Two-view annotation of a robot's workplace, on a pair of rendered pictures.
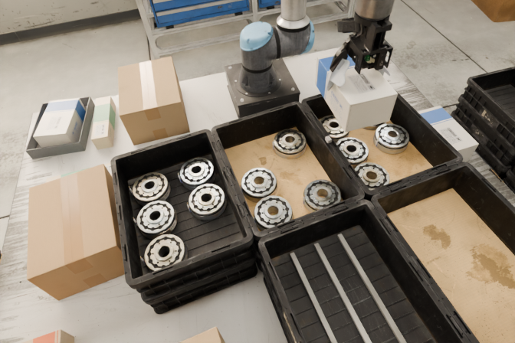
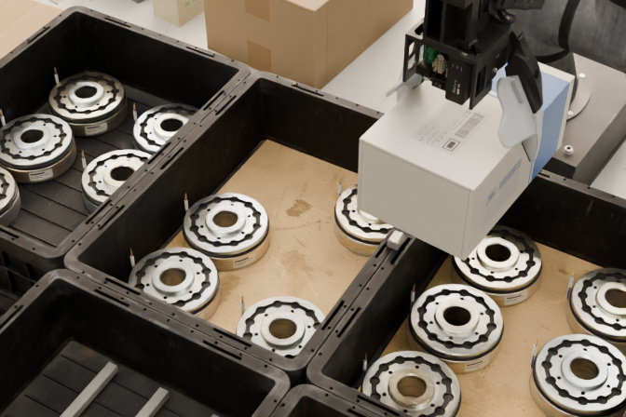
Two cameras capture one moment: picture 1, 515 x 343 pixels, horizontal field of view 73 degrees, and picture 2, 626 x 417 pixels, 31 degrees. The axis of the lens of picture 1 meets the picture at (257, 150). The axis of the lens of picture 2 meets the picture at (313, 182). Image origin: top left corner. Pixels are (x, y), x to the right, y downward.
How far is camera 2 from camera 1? 0.76 m
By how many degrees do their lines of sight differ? 33
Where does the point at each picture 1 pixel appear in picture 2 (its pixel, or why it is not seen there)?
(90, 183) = (32, 29)
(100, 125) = not seen: outside the picture
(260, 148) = (327, 187)
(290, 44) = (599, 30)
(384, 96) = (442, 173)
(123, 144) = (196, 34)
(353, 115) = (371, 173)
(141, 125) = (230, 14)
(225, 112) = not seen: hidden behind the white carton
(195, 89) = not seen: hidden behind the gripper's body
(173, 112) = (294, 27)
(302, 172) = (326, 282)
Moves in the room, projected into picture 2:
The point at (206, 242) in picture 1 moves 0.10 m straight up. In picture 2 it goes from (46, 238) to (32, 178)
